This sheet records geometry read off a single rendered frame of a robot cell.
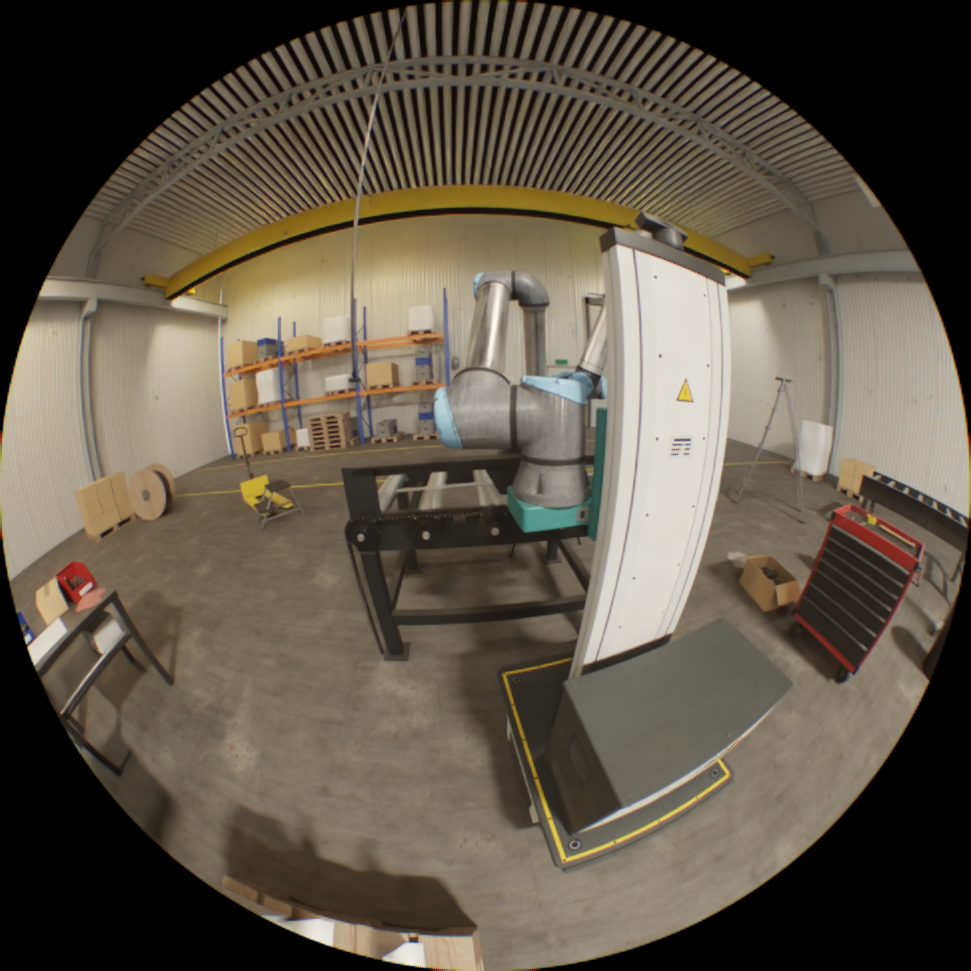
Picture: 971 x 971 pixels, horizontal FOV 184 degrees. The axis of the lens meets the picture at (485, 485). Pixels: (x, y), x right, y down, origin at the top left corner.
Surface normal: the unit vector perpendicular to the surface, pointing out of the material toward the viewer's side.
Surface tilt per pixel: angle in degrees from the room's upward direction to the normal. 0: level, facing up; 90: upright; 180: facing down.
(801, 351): 90
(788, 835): 0
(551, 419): 90
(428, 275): 90
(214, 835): 0
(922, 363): 90
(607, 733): 0
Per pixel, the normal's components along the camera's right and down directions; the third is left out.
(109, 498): 1.00, -0.04
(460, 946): -0.04, -0.95
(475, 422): -0.16, 0.40
